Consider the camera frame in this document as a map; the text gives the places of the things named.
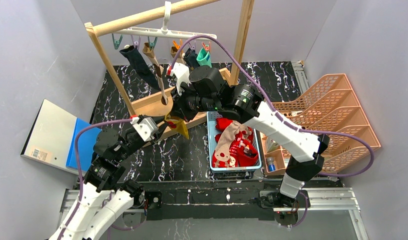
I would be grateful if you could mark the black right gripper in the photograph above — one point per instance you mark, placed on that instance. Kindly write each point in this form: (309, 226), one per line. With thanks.
(181, 100)

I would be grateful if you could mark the teal clothespin far left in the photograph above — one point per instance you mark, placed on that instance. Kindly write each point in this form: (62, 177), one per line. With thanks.
(116, 41)

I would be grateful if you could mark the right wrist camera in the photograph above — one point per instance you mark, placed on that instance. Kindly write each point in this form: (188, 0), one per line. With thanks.
(181, 74)

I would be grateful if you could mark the white plastic clip hanger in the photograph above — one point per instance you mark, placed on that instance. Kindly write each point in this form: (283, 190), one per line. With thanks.
(162, 32)

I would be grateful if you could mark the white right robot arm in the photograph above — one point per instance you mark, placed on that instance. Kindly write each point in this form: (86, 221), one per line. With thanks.
(205, 90)

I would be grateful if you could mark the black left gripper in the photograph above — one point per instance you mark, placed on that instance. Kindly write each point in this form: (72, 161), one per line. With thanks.
(160, 125)

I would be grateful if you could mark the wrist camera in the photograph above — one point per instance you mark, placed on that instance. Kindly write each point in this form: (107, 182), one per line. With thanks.
(181, 74)
(144, 126)

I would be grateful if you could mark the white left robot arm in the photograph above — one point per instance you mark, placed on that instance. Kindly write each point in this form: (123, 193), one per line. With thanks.
(102, 198)

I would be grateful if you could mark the orange clothespin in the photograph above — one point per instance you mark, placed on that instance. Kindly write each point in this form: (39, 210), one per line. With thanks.
(177, 45)

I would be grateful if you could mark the beige brown sock left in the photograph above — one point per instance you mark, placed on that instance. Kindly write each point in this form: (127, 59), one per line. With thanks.
(149, 52)

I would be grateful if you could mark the red sock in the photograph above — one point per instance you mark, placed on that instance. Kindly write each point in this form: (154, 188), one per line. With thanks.
(246, 153)

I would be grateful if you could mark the peach plastic desk organizer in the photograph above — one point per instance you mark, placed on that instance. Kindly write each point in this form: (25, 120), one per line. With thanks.
(332, 105)

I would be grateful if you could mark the teal clothespin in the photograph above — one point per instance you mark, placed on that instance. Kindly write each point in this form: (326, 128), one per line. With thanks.
(116, 41)
(152, 43)

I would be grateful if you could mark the grey metal rail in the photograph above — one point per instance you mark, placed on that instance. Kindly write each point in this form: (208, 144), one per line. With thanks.
(303, 83)

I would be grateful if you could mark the blue capped bottle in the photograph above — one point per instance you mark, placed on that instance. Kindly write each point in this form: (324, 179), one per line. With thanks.
(270, 164)

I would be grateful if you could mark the mustard yellow sock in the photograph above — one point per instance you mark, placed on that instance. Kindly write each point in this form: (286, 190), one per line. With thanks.
(177, 124)

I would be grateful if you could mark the light blue perforated basket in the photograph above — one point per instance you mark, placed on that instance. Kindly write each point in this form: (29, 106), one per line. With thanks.
(212, 116)

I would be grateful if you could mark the mint green patterned sock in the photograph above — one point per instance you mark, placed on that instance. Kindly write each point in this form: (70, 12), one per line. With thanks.
(204, 58)

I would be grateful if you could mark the lilac clothespin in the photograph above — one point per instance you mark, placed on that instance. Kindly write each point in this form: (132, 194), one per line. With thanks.
(136, 41)
(192, 45)

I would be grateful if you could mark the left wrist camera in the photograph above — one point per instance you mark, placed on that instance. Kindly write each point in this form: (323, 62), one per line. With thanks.
(144, 126)

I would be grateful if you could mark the wooden drying rack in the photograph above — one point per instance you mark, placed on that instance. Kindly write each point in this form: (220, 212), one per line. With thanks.
(151, 104)

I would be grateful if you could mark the coral clothespin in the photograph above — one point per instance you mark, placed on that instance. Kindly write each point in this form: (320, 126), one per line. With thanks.
(206, 47)

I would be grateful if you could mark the beige brown sock right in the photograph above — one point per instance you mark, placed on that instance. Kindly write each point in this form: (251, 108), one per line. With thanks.
(179, 59)

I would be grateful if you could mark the beige brown sock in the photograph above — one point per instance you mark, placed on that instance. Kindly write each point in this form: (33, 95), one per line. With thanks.
(179, 59)
(149, 52)

